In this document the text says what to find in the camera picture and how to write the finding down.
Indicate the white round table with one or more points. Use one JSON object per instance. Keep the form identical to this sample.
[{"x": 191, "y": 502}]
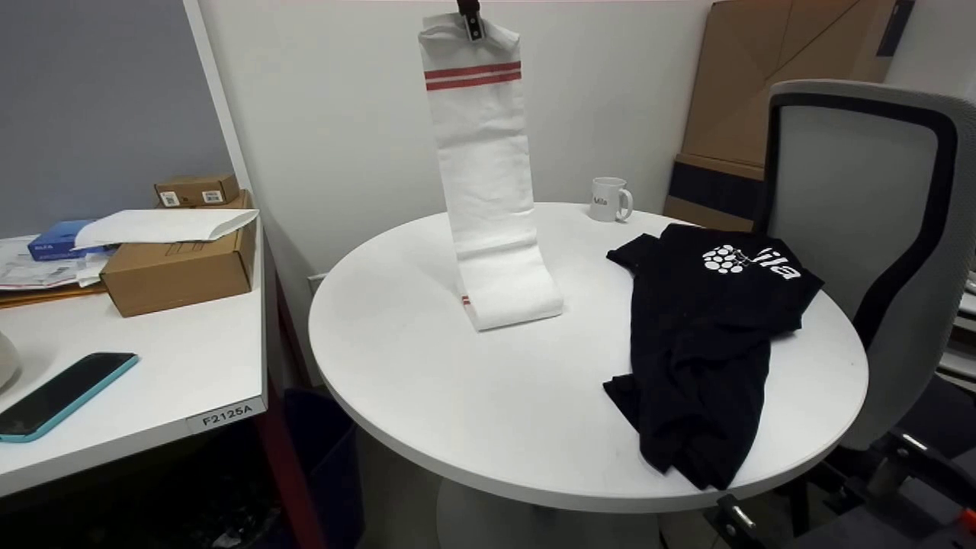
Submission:
[{"x": 517, "y": 421}]

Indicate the black t-shirt with white print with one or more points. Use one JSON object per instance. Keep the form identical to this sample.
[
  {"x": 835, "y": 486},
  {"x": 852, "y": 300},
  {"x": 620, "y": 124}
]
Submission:
[{"x": 704, "y": 313}]

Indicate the white towel with red stripes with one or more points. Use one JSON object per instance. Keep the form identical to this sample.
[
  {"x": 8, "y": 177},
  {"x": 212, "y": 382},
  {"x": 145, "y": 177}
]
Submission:
[{"x": 480, "y": 129}]

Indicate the grey mesh office chair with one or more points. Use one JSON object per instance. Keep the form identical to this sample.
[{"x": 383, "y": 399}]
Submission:
[{"x": 873, "y": 190}]

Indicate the blue box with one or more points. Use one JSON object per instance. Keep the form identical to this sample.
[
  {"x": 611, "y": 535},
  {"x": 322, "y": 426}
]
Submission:
[{"x": 59, "y": 241}]

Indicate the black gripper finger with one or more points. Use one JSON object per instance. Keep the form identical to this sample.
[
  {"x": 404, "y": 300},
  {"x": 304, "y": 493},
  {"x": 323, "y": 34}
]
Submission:
[
  {"x": 468, "y": 13},
  {"x": 475, "y": 19}
]

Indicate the white mug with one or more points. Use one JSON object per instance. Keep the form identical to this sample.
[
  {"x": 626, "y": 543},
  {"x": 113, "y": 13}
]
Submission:
[{"x": 611, "y": 203}]

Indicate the small cardboard box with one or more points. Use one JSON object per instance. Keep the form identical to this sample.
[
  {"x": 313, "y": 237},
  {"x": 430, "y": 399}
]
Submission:
[{"x": 212, "y": 190}]

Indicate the smartphone with teal case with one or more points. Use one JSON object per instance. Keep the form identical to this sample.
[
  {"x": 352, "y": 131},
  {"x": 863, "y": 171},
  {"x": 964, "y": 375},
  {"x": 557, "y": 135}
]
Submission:
[{"x": 67, "y": 392}]

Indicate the white envelope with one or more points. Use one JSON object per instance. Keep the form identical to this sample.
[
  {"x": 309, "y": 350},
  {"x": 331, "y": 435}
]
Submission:
[{"x": 163, "y": 225}]

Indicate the grey desk partition panel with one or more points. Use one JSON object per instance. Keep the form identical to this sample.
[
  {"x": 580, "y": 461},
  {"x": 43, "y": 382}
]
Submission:
[{"x": 98, "y": 100}]

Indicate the white office desk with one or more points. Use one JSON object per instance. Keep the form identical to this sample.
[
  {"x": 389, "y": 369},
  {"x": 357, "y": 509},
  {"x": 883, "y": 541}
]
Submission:
[{"x": 198, "y": 366}]

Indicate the flat cardboard box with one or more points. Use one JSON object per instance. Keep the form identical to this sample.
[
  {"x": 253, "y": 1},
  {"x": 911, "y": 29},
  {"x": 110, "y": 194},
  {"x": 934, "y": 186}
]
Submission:
[{"x": 145, "y": 278}]

